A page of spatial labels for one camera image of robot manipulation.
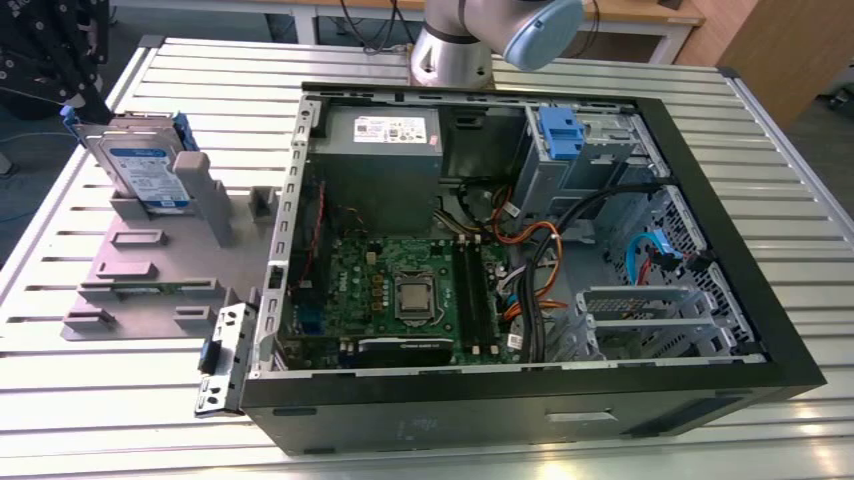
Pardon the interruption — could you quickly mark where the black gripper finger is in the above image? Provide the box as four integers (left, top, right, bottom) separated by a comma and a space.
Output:
64, 0, 116, 127
0, 0, 79, 109

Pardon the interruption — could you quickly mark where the hard disk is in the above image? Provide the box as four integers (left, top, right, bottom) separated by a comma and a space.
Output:
58, 103, 202, 221

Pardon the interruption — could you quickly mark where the silver disk bay cage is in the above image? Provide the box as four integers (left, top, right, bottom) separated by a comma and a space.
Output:
571, 284, 743, 362

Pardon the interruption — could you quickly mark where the grey parts rack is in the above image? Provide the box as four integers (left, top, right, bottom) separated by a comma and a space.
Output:
59, 152, 286, 342

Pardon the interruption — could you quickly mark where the black case fan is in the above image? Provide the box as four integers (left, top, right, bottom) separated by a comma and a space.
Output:
291, 177, 330, 301

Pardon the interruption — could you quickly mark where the green RAM stick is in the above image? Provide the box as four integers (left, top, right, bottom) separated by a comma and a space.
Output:
79, 280, 226, 297

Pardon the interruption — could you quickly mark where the grey power supply box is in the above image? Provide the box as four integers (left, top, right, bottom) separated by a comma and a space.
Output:
310, 104, 446, 239

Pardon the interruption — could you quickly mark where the green motherboard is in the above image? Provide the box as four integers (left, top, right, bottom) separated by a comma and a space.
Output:
276, 234, 535, 369

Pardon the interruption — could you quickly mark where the blue expansion slot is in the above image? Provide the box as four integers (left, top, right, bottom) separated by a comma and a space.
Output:
298, 303, 324, 337

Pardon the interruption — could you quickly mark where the silver CPU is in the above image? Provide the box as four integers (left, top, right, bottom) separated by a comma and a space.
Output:
398, 282, 435, 312

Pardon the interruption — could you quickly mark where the blue drive cage latch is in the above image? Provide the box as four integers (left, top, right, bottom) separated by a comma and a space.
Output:
538, 105, 587, 161

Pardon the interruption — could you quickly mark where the black RAM slot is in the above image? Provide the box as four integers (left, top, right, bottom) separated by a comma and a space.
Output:
470, 233, 502, 357
453, 233, 483, 357

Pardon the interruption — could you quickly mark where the black graphics card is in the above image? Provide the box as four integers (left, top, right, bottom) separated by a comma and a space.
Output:
336, 335, 455, 369

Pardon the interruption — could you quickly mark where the grey metal drive cage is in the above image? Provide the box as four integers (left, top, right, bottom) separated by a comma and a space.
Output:
517, 102, 669, 216

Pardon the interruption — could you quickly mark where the black open PC case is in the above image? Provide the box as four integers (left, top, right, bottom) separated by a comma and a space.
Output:
236, 79, 829, 457

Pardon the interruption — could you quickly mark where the wooden cabinet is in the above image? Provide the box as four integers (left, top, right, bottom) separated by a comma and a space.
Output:
673, 0, 854, 132

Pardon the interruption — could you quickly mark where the red twisted fan wire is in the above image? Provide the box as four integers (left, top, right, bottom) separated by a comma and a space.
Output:
299, 178, 330, 289

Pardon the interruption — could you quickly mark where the hinged silver slot bracket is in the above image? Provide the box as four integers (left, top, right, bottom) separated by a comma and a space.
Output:
192, 301, 262, 419

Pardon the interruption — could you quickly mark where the orange yellow wire bundle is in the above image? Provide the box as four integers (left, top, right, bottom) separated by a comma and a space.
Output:
491, 184, 569, 321

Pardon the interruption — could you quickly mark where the thick black wire bundle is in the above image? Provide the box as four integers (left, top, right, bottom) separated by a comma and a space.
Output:
517, 182, 669, 364

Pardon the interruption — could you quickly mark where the wooden desk white frame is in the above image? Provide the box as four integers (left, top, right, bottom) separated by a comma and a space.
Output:
110, 0, 707, 64

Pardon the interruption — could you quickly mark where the blue data wire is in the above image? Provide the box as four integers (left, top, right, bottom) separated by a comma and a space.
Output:
625, 230, 679, 286

